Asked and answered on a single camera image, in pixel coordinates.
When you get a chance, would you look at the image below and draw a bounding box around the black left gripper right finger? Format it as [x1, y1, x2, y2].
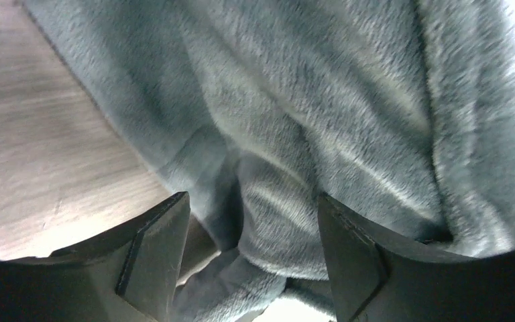
[318, 194, 515, 321]

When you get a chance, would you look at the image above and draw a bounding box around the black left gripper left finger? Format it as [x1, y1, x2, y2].
[0, 192, 190, 321]

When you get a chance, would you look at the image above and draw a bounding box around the grey plush pillowcase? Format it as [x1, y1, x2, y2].
[26, 1, 515, 321]

